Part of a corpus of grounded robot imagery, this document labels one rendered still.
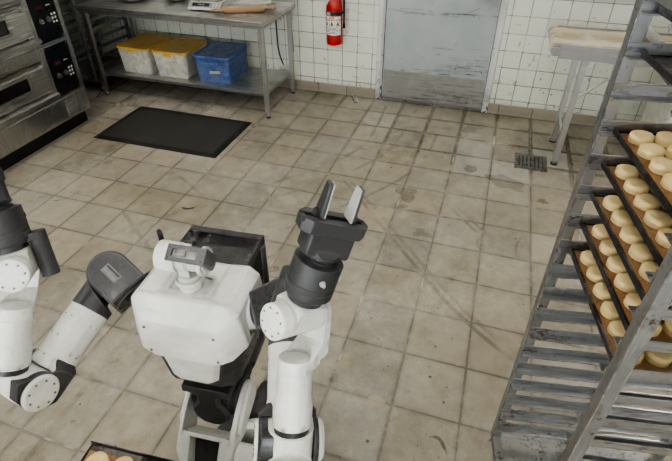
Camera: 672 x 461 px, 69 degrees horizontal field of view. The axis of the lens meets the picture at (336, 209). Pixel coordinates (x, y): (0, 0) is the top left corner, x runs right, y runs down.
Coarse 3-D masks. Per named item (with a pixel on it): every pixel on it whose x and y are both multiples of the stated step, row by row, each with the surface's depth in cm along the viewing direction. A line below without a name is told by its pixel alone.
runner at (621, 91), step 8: (616, 88) 110; (624, 88) 110; (632, 88) 110; (640, 88) 110; (648, 88) 109; (656, 88) 109; (664, 88) 109; (616, 96) 110; (624, 96) 110; (632, 96) 110; (640, 96) 110; (648, 96) 110; (656, 96) 110; (664, 96) 110
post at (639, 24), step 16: (640, 0) 101; (640, 16) 101; (640, 32) 103; (624, 48) 106; (624, 64) 107; (624, 80) 109; (608, 96) 112; (608, 112) 114; (592, 144) 119; (592, 176) 124; (576, 192) 127; (576, 208) 130; (560, 256) 140; (544, 304) 151; (528, 336) 160; (512, 368) 174; (496, 416) 192; (496, 432) 193
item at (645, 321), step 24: (648, 288) 89; (648, 312) 88; (624, 336) 96; (648, 336) 92; (624, 360) 96; (600, 384) 105; (624, 384) 100; (600, 408) 106; (576, 432) 115; (576, 456) 117
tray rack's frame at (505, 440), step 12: (660, 0) 93; (492, 444) 194; (504, 444) 192; (516, 444) 192; (528, 444) 192; (540, 444) 192; (552, 444) 192; (564, 444) 192; (504, 456) 189; (516, 456) 189; (528, 456) 189; (540, 456) 189; (552, 456) 189; (600, 456) 189; (612, 456) 189; (624, 456) 189; (636, 456) 189; (648, 456) 189; (660, 456) 188
